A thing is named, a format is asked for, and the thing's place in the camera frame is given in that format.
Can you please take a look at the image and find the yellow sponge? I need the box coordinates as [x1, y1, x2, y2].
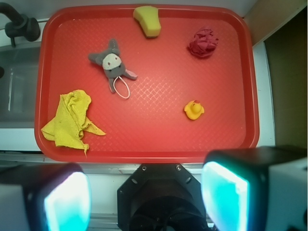
[133, 6, 161, 38]

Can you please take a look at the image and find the yellow rubber duck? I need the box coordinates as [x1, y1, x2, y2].
[184, 100, 205, 120]

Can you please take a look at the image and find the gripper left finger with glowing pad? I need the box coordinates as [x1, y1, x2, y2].
[0, 163, 91, 231]

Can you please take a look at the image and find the black faucet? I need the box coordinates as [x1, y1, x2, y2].
[0, 2, 41, 48]

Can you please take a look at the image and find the metal sink basin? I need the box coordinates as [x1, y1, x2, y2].
[0, 46, 40, 128]

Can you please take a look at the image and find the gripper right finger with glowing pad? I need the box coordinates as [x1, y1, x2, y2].
[201, 146, 308, 231]

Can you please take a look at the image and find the crumpled red cloth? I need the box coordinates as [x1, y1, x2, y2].
[188, 26, 219, 58]

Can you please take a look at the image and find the red plastic tray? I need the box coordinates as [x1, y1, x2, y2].
[34, 5, 259, 163]

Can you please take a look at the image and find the yellow cloth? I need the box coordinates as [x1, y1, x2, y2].
[41, 90, 106, 154]

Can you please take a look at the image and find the grey plush toy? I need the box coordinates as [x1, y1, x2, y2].
[88, 38, 138, 99]

